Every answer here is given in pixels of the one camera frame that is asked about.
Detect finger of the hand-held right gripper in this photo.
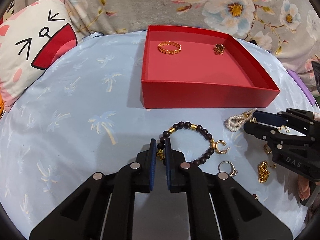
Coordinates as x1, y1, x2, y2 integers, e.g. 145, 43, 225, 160
251, 108, 311, 128
243, 122, 316, 147

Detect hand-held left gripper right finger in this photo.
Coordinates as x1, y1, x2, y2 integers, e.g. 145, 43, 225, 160
164, 138, 293, 240

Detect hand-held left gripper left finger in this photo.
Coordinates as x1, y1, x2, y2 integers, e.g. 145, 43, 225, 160
29, 139, 157, 240

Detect white pearl bracelet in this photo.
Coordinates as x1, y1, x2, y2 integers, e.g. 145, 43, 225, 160
224, 108, 257, 132

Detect dark bead bracelet gold charms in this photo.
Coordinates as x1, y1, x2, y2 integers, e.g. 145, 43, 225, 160
155, 121, 218, 167

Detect red cardboard box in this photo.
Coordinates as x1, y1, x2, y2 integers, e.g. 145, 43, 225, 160
141, 25, 281, 109

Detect pink floral cloth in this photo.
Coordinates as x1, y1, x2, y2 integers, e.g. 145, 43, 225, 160
297, 174, 316, 207

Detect gold C-shaped ear cuff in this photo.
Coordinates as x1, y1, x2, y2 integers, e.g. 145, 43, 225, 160
215, 140, 230, 155

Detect purple plastic object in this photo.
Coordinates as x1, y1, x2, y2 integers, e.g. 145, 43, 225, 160
287, 69, 316, 106

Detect black object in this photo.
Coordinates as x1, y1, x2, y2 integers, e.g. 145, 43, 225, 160
311, 60, 320, 98

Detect blue palm-print sheet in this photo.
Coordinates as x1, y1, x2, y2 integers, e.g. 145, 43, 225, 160
0, 29, 318, 240

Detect grey floral blanket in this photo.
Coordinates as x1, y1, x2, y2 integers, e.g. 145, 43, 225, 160
14, 0, 320, 98

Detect cartoon face pillow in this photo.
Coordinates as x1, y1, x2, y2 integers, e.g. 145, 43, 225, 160
0, 0, 78, 107

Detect gold chain necklace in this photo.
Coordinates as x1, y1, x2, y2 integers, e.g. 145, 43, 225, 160
257, 160, 277, 184

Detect silver ring with stone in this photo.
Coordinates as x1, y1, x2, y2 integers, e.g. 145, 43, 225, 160
217, 161, 239, 178

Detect gold ornate ring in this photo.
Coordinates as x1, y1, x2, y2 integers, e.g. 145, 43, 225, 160
213, 43, 226, 56

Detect gold chain-link bangle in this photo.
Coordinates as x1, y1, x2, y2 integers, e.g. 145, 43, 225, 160
158, 41, 182, 55

